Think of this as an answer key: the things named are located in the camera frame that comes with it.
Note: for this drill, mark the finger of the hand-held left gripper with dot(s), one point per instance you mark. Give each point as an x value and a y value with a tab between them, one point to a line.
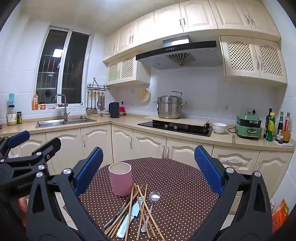
49	147
19	138

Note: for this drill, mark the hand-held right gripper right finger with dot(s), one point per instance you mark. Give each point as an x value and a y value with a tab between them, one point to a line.
208	169

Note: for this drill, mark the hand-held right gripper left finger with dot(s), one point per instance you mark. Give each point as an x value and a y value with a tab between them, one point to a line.
89	171

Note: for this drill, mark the pink cup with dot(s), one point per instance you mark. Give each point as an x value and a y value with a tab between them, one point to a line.
120	183

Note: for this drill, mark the bundle of wooden chopsticks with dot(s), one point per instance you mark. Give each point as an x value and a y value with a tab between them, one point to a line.
132	201

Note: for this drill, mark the light blue knife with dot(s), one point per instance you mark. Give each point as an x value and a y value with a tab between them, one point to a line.
134	209

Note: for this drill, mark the steel spoon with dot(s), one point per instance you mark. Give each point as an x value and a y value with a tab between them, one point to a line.
154	196

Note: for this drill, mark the person's left hand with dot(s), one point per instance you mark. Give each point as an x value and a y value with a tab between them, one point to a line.
23	210

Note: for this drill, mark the small green jar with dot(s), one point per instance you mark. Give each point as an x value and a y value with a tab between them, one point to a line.
19	118

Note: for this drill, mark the clear jar white lid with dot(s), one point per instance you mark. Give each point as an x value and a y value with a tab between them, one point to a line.
12	118

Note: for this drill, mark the steel double sink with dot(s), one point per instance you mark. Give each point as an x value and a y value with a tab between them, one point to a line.
50	122

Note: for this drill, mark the brown polka dot tablecloth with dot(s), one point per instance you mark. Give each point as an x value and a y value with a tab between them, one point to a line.
175	185

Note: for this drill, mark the steel faucet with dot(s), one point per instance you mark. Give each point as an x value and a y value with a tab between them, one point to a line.
66	113

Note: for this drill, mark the small red jar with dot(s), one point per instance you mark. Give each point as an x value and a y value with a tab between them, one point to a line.
42	106

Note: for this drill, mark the white bowl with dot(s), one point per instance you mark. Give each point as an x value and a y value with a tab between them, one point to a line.
219	128

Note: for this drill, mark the hanging steel kitchen utensil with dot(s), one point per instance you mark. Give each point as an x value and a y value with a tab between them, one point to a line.
91	110
95	110
99	104
88	110

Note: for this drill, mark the green electric cooker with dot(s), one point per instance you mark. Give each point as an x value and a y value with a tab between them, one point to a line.
248	132

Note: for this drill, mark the cream base cabinet row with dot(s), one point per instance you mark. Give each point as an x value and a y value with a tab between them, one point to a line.
143	148

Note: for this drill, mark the stacked dishes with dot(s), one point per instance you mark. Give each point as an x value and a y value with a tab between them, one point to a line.
105	113

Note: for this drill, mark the beige kitchen countertop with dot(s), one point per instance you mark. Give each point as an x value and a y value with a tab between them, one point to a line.
129	120

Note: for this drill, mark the black electric kettle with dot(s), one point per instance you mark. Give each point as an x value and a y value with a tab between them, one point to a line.
114	111

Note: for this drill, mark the red container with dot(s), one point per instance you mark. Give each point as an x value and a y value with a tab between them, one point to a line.
122	109

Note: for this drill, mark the steel steamer pot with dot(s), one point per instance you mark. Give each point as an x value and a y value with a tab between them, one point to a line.
168	109

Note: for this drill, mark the green bottle yellow cap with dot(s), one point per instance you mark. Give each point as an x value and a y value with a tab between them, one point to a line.
270	131

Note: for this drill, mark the dark olive oil bottle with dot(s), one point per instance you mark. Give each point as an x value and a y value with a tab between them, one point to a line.
267	121

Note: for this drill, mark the white framed window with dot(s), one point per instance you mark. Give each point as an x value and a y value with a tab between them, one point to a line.
76	69

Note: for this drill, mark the dark sauce bottle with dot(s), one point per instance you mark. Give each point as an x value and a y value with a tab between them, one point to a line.
280	125

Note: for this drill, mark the orange snack bag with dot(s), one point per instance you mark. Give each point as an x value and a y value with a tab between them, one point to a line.
279	215

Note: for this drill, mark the amber bottle red label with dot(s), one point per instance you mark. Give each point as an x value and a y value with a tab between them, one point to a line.
286	129

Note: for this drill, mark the round bamboo trivet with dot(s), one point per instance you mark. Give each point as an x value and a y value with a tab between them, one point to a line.
143	94

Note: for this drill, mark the black range hood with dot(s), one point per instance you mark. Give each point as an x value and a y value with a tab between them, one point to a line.
185	48

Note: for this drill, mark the wall utensil rail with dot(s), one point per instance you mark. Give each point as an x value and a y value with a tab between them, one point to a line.
97	87

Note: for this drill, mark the cream lattice door wall cabinet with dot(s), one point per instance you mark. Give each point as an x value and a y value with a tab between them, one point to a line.
252	58
124	69

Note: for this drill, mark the cream upper wall cabinet row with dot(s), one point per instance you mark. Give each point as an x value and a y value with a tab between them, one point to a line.
196	16

